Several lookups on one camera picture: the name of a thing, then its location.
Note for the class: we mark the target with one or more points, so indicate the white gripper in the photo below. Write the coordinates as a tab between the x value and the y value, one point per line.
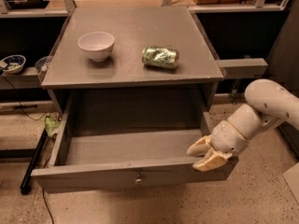
230	138

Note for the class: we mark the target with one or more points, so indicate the grey top drawer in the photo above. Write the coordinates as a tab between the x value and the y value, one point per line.
128	138

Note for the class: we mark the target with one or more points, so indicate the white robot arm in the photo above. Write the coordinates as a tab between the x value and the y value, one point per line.
267	105

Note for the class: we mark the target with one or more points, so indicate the grey drawer cabinet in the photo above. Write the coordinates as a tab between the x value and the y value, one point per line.
134	28

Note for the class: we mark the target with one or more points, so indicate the crushed green soda can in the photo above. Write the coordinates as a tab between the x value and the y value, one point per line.
160	57

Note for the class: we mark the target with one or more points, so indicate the white ceramic bowl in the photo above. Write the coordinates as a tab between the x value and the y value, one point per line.
97	46

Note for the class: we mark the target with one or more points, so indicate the green snack bag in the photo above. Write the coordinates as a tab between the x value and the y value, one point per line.
51	126

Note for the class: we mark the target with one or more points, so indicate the black metal bar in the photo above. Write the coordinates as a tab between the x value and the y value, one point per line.
25	184

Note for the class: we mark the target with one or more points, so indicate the small grey bowl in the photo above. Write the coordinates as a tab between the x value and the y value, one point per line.
43	63

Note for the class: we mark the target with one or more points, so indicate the blue patterned bowl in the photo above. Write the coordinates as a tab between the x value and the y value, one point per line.
12	64

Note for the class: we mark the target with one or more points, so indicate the grey wooden rail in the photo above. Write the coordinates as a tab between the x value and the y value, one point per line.
243	68

